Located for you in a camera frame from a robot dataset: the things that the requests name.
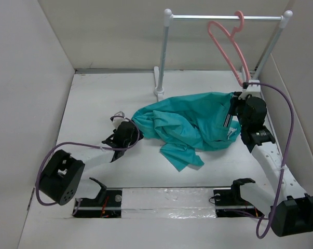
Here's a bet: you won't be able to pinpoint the teal trousers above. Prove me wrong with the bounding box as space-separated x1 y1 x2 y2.
132 92 241 171

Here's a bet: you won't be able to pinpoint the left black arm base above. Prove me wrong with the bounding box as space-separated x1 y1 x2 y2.
73 188 123 218

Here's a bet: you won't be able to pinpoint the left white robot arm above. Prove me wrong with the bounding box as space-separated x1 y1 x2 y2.
35 120 143 206

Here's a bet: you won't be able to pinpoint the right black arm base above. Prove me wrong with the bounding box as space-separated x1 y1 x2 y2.
209 188 262 218

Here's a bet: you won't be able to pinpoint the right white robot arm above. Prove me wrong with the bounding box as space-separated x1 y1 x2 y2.
229 92 313 237

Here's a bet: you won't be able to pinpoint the pink plastic hanger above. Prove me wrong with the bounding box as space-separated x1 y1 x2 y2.
207 10 251 87

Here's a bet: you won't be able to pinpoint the white metal clothes rack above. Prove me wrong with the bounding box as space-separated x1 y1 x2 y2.
153 8 294 102

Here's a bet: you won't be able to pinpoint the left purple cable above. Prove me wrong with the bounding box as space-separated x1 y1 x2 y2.
35 117 141 206

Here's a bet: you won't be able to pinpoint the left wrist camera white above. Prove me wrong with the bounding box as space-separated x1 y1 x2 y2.
110 111 126 129

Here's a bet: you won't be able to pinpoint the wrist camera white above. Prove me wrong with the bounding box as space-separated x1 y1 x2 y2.
110 111 126 129
239 80 261 100

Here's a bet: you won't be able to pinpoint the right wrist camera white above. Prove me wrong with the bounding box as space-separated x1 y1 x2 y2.
239 80 261 100

